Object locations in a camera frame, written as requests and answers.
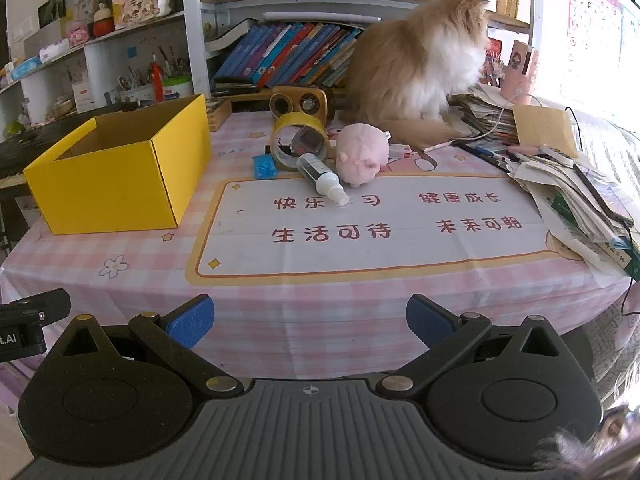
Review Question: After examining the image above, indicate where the black pen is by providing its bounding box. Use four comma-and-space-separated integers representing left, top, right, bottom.
452, 140, 510, 171

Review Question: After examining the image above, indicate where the white flat box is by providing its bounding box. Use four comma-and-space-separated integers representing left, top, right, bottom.
39, 40, 71, 63

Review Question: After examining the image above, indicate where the yellow cardboard box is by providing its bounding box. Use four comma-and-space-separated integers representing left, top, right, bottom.
22, 94, 213, 236

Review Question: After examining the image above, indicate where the white bookshelf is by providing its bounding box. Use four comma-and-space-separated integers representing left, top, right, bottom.
0, 0, 546, 131

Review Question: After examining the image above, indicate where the brown wooden box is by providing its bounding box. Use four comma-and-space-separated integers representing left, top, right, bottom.
205, 97, 233, 132

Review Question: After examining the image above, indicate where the grey fluffy fabric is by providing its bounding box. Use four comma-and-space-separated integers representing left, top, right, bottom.
532, 425, 640, 480

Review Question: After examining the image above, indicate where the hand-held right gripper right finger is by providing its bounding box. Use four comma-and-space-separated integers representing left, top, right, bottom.
376, 294, 593, 396

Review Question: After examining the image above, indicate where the stack of notebooks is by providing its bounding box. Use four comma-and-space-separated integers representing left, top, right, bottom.
452, 82, 521, 141

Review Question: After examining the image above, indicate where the orange and white cat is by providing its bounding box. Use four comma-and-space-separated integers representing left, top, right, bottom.
345, 0, 493, 150

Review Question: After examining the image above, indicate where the small dark cylinder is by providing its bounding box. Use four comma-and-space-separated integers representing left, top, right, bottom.
291, 126, 327, 157

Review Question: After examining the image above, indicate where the pink plush pig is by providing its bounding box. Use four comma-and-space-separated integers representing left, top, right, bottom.
334, 122, 393, 188

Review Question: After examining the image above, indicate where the white bottle with black label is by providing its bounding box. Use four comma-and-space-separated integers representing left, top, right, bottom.
296, 152, 349, 207

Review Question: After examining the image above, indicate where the pile of loose papers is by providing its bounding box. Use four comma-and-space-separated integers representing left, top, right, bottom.
510, 145, 640, 286

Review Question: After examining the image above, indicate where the brown cardboard piece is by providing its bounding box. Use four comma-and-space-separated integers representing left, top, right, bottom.
512, 104, 580, 158

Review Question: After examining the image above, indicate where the blue wet wipes pack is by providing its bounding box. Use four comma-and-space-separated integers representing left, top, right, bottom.
10, 57, 43, 81

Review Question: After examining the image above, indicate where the yellowish clear tape roll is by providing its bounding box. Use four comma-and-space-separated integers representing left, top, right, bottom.
270, 114, 331, 172

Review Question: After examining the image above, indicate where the blue eraser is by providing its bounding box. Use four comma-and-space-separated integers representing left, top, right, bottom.
251, 154, 279, 180

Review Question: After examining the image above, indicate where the white pen holder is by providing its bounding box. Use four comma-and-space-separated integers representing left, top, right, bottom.
117, 47, 156, 103

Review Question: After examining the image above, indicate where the red round doll figure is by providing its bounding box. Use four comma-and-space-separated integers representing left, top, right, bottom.
92, 2, 116, 38

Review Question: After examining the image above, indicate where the black framed picture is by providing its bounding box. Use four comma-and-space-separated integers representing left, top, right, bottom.
37, 0, 68, 28

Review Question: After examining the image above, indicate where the row of blue books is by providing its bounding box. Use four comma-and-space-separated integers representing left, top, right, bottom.
212, 20, 363, 88

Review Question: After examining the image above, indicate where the white box with red label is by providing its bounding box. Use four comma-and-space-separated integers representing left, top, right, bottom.
71, 79, 96, 113

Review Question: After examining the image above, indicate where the black electronic keyboard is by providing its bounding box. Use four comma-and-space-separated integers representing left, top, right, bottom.
0, 102, 138, 181

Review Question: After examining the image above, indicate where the brown retro speaker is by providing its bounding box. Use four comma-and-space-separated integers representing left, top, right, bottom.
269, 86, 335, 122

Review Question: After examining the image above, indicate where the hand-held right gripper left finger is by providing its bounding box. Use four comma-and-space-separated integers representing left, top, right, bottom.
49, 294, 244, 396

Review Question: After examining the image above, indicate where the desktop with pink checked cloth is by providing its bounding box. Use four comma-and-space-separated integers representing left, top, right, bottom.
0, 110, 633, 381

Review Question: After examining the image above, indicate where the white charging cable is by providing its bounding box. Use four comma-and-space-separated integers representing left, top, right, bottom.
422, 91, 538, 152

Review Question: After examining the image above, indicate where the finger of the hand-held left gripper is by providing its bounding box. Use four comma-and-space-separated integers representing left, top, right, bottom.
0, 288, 72, 326

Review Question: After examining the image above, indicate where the white tub with red label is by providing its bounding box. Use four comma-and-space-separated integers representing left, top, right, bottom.
162, 76, 193, 101

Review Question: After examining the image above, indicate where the pink printed box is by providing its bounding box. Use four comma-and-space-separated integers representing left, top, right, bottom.
501, 40, 541, 106

